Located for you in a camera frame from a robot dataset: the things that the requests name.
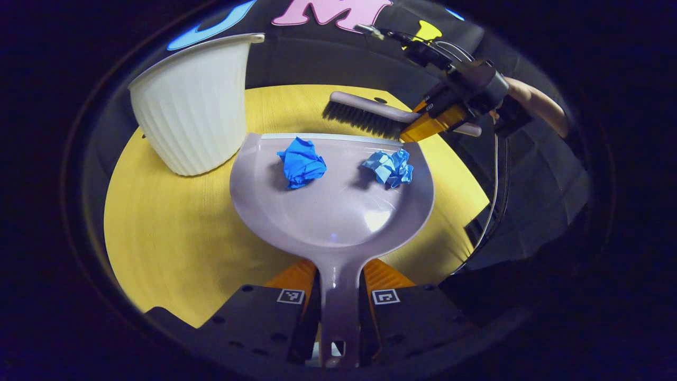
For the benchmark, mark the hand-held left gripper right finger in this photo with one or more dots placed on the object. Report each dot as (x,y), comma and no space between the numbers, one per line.
(418,323)

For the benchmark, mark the small lilac broom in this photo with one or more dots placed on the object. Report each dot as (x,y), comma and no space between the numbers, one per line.
(359,103)

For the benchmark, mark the dark blue paper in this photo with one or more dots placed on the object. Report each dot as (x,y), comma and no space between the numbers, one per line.
(301,161)

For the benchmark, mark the wooden desktop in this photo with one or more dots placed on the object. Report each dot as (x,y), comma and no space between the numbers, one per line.
(169,238)

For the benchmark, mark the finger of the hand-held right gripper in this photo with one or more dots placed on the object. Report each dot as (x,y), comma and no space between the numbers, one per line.
(438,99)

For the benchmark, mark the white ribbed garbage bin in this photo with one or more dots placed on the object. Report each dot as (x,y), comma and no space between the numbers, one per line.
(190,106)

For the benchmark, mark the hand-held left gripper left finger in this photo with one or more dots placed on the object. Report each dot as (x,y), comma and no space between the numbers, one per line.
(254,323)

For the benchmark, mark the light blue paper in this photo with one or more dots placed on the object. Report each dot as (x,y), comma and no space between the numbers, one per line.
(389,166)

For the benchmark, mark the lilac plastic dustpan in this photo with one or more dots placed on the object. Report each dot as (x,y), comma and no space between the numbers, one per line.
(333,211)

